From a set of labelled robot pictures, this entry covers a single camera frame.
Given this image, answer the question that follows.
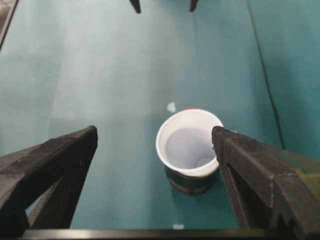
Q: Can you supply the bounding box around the black table edge strip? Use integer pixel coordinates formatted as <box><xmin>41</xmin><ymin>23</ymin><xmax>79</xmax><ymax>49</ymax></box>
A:
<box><xmin>0</xmin><ymin>0</ymin><xmax>20</xmax><ymax>51</ymax></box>

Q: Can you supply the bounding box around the black cup holder red handle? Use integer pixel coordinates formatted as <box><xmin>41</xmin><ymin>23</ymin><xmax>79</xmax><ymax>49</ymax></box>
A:
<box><xmin>164</xmin><ymin>107</ymin><xmax>221</xmax><ymax>196</ymax></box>

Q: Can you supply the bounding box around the white paper cup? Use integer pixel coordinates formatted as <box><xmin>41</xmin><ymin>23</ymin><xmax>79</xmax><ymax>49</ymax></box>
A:
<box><xmin>156</xmin><ymin>109</ymin><xmax>225</xmax><ymax>176</ymax></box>

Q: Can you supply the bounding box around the blue-green table cloth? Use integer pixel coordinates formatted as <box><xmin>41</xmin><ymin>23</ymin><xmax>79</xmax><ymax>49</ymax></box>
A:
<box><xmin>0</xmin><ymin>0</ymin><xmax>320</xmax><ymax>240</ymax></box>

